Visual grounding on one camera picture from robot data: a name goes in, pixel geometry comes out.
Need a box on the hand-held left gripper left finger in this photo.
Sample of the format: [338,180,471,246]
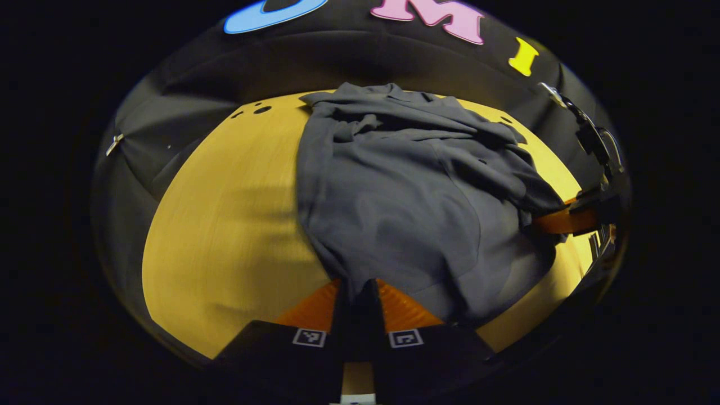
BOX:
[214,278,367,403]

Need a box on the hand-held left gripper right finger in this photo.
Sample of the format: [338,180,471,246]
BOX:
[367,278,496,403]

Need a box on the grey long-sleeved shirt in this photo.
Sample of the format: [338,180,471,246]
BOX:
[296,83,569,328]

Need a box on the black backdrop cloth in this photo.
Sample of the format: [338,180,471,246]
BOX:
[90,0,628,338]

